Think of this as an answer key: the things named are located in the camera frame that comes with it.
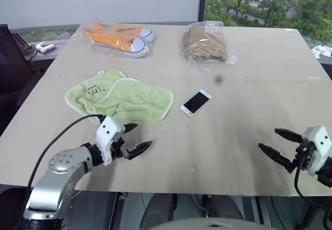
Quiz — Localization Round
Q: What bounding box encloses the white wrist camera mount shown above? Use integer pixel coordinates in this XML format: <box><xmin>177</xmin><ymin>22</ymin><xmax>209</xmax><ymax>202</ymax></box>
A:
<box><xmin>302</xmin><ymin>125</ymin><xmax>332</xmax><ymax>175</ymax></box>
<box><xmin>95</xmin><ymin>116</ymin><xmax>126</xmax><ymax>166</ymax></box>

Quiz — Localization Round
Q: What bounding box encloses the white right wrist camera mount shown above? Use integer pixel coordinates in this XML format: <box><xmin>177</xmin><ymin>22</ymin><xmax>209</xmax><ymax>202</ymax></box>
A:
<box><xmin>302</xmin><ymin>125</ymin><xmax>332</xmax><ymax>175</ymax></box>

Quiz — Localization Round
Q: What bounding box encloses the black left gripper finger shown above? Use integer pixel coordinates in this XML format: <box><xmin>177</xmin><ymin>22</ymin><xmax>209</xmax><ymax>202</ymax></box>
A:
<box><xmin>127</xmin><ymin>140</ymin><xmax>154</xmax><ymax>161</ymax></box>
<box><xmin>122</xmin><ymin>123</ymin><xmax>139</xmax><ymax>135</ymax></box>

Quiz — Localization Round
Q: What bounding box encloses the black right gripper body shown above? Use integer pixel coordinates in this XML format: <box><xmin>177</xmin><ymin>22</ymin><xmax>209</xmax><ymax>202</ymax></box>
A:
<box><xmin>286</xmin><ymin>140</ymin><xmax>316</xmax><ymax>174</ymax></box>

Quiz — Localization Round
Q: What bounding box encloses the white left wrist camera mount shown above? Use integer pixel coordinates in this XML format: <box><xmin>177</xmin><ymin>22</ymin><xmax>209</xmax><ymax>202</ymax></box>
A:
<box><xmin>95</xmin><ymin>116</ymin><xmax>126</xmax><ymax>166</ymax></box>

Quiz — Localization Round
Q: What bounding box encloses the crumpled white plastic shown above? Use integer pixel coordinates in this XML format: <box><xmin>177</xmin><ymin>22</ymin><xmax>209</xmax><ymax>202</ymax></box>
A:
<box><xmin>310</xmin><ymin>44</ymin><xmax>332</xmax><ymax>59</ymax></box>

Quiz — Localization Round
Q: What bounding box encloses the brown folded fabric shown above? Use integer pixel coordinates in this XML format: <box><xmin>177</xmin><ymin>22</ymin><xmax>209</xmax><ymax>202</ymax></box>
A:
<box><xmin>182</xmin><ymin>23</ymin><xmax>229</xmax><ymax>62</ymax></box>

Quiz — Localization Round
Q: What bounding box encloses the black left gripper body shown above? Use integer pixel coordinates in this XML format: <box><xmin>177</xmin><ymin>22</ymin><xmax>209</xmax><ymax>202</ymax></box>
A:
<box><xmin>109</xmin><ymin>136</ymin><xmax>131</xmax><ymax>162</ymax></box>

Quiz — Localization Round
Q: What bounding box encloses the white power strip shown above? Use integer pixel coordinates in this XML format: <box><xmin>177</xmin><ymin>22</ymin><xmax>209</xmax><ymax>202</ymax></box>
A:
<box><xmin>35</xmin><ymin>42</ymin><xmax>57</xmax><ymax>55</ymax></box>

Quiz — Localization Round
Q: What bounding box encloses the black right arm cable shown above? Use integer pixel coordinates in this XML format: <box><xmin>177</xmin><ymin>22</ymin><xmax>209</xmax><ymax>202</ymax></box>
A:
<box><xmin>295</xmin><ymin>156</ymin><xmax>332</xmax><ymax>230</ymax></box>

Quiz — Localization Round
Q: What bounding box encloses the dark rounded shape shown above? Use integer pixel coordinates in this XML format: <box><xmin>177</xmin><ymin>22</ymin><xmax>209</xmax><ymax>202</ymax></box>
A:
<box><xmin>140</xmin><ymin>193</ymin><xmax>177</xmax><ymax>230</ymax></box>
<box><xmin>206</xmin><ymin>194</ymin><xmax>245</xmax><ymax>221</ymax></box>

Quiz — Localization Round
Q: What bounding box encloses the clear plastic shoe bag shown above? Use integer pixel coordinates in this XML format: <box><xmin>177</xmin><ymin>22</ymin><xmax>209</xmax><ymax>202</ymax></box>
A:
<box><xmin>77</xmin><ymin>19</ymin><xmax>157</xmax><ymax>59</ymax></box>

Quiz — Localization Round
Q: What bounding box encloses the orange canvas sneaker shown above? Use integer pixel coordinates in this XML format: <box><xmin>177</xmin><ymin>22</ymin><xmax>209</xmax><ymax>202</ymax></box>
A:
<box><xmin>92</xmin><ymin>21</ymin><xmax>156</xmax><ymax>43</ymax></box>
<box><xmin>82</xmin><ymin>29</ymin><xmax>147</xmax><ymax>58</ymax></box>

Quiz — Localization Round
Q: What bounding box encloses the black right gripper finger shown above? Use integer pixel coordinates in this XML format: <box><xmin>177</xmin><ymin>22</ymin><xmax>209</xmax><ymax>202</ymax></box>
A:
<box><xmin>258</xmin><ymin>143</ymin><xmax>294</xmax><ymax>173</ymax></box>
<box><xmin>274</xmin><ymin>128</ymin><xmax>303</xmax><ymax>143</ymax></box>

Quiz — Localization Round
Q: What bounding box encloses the clear plastic fabric bag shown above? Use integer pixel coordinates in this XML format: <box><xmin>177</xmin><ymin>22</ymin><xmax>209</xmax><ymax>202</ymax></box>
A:
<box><xmin>181</xmin><ymin>20</ymin><xmax>238</xmax><ymax>72</ymax></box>

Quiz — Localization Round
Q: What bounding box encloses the white smartphone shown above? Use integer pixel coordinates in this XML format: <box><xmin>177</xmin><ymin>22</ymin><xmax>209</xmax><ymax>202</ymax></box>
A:
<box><xmin>179</xmin><ymin>89</ymin><xmax>212</xmax><ymax>118</ymax></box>

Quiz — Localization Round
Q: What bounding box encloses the green terry towel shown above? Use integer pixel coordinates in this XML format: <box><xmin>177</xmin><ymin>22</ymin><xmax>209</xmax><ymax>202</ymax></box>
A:
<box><xmin>64</xmin><ymin>69</ymin><xmax>174</xmax><ymax>124</ymax></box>

